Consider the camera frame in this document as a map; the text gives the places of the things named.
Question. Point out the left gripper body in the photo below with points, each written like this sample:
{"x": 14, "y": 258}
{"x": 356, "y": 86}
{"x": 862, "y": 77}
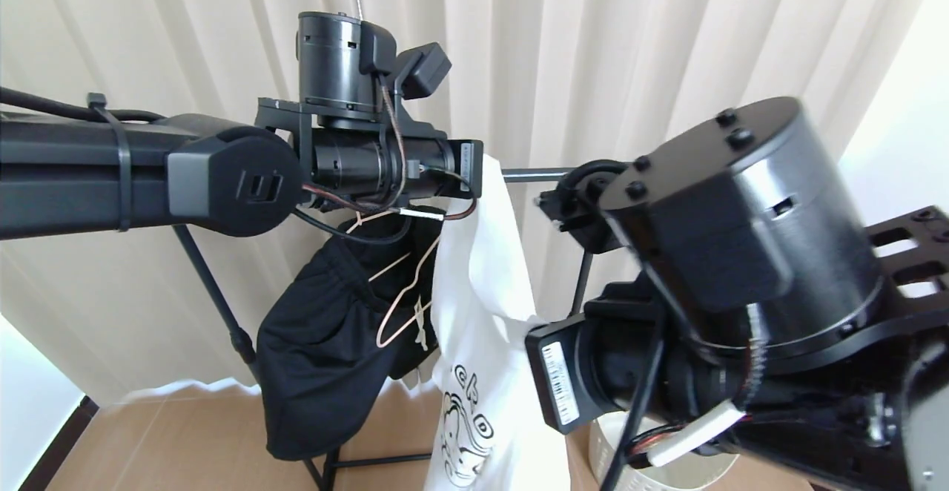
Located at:
{"x": 356, "y": 165}

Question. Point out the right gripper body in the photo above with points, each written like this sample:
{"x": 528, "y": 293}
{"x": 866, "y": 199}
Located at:
{"x": 608, "y": 372}

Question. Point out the white garment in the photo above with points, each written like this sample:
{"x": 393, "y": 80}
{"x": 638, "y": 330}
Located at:
{"x": 474, "y": 276}

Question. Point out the black shorts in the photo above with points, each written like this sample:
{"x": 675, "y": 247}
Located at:
{"x": 319, "y": 372}

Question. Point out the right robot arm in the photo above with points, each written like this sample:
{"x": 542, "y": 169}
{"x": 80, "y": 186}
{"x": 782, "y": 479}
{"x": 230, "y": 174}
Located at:
{"x": 741, "y": 202}

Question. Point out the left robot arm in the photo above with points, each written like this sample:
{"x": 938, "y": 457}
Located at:
{"x": 74, "y": 172}

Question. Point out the white laundry basket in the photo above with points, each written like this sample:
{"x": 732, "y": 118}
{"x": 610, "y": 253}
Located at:
{"x": 600, "y": 446}

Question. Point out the black clothes rack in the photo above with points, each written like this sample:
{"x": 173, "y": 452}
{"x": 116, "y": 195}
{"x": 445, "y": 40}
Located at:
{"x": 534, "y": 175}

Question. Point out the beige curtain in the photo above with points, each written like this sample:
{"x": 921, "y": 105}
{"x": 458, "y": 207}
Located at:
{"x": 630, "y": 46}

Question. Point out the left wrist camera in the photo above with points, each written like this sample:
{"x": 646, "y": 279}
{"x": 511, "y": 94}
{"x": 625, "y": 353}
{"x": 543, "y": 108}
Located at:
{"x": 426, "y": 68}

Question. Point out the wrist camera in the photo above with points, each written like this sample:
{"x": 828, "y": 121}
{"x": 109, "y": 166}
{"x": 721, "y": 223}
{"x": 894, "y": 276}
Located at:
{"x": 586, "y": 202}
{"x": 426, "y": 68}

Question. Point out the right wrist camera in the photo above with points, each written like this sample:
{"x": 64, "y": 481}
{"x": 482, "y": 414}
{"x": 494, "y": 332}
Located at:
{"x": 586, "y": 202}

